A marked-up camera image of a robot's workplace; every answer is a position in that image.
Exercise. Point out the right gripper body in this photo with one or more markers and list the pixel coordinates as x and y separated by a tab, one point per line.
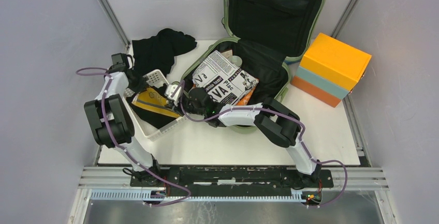
184	106

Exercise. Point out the yellow black garment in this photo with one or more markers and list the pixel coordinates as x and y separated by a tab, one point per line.
151	100

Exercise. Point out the white plastic basket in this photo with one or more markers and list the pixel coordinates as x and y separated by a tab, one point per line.
158	81

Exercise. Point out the black white newspaper-print garment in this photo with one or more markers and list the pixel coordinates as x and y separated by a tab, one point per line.
217	70

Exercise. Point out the orange white garment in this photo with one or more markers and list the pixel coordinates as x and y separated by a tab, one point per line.
218	94

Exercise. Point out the green hard-shell suitcase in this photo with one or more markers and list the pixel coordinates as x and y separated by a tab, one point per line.
267	35

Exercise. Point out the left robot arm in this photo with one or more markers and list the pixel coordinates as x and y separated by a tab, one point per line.
111	123

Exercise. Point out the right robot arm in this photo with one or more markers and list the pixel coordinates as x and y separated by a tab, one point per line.
280	125

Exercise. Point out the black cloth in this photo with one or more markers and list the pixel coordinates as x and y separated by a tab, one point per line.
159	51

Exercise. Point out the round pale green jar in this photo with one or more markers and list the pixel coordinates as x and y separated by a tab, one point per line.
236	60

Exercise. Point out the orange blue stacked box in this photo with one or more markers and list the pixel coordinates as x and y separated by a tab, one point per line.
330	69

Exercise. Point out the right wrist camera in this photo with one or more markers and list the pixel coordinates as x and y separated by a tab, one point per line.
173	93

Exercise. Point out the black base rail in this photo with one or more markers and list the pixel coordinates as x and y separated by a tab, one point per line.
230	184

